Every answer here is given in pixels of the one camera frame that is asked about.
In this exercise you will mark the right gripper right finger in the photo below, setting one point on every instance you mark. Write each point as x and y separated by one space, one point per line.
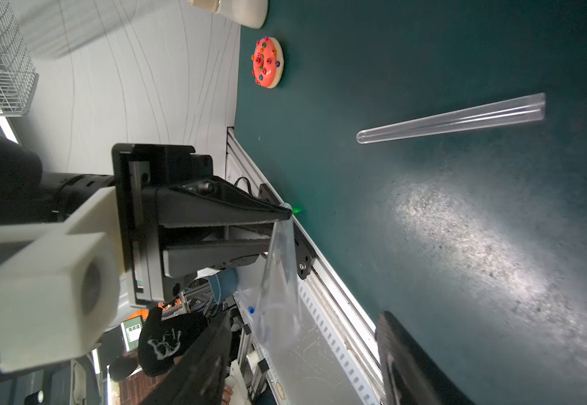
409 375

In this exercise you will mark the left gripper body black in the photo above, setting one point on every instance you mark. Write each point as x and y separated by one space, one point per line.
141 169

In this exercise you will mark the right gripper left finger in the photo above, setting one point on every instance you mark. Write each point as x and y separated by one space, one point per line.
199 378

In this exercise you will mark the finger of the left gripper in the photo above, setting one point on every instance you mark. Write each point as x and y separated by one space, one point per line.
212 201
184 260

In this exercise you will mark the clear test tube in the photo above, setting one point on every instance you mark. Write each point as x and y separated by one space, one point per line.
277 313
525 109

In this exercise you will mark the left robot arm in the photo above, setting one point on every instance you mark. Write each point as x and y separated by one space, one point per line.
29 194

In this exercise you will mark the person in black shirt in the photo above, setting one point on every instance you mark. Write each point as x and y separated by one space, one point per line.
162 343

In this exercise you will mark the beige red round object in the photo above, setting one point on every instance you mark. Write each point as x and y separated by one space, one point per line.
267 62

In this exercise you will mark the green table mat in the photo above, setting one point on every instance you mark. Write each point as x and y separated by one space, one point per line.
475 241

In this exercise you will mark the beige plastic bottle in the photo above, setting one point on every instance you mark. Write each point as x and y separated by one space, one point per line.
248 13

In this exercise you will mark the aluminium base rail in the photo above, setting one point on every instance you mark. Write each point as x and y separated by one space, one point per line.
286 369

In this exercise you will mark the white slotted cable duct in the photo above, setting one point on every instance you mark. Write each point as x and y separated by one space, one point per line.
333 375

